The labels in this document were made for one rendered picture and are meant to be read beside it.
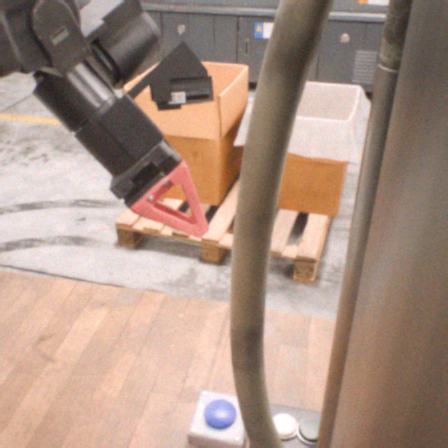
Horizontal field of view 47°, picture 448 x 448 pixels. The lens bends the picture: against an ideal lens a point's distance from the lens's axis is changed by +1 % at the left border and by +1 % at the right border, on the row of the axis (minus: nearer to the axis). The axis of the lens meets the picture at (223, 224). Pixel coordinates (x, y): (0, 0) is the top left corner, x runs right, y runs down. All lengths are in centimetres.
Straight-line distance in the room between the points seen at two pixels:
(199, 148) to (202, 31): 243
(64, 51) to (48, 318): 53
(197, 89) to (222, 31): 428
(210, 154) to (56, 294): 168
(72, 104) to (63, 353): 44
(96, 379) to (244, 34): 416
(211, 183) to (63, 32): 216
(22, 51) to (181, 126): 206
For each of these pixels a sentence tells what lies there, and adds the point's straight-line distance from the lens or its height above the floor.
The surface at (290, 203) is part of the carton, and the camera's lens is 258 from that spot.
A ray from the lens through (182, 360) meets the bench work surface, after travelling 77.
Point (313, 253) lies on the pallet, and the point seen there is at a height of 14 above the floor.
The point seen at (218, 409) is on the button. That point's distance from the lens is 67.
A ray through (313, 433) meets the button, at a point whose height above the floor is 94.
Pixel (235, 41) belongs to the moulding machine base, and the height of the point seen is 43.
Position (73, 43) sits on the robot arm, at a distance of 45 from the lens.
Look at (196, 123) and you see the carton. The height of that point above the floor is 59.
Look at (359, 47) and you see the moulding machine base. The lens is 460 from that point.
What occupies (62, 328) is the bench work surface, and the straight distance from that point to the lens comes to 86.
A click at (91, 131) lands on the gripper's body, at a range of 48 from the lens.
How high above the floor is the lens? 147
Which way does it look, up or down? 32 degrees down
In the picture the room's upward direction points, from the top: straight up
